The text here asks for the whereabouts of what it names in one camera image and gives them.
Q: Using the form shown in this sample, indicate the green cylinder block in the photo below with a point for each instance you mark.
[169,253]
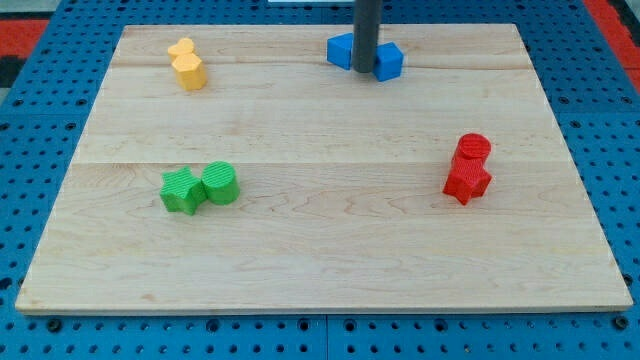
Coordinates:
[220,183]

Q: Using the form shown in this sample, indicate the blue triangle block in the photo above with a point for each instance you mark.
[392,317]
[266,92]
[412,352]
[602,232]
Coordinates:
[338,50]

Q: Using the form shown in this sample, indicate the yellow hexagon block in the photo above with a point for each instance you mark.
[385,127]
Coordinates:
[189,71]

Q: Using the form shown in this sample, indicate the red star block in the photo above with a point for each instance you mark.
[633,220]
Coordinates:
[466,179]

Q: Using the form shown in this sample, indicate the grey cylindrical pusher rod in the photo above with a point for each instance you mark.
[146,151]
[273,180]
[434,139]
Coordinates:
[366,22]

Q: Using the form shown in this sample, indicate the red cylinder block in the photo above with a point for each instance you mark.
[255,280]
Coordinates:
[473,147]

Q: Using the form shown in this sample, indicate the light wooden board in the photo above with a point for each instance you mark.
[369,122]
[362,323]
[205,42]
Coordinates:
[341,207]

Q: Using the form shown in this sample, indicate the green star block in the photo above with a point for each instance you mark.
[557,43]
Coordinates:
[182,191]

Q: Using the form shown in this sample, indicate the blue cube block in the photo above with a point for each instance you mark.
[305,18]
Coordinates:
[388,62]

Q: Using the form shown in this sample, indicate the yellow heart block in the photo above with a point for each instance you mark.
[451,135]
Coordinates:
[183,46]

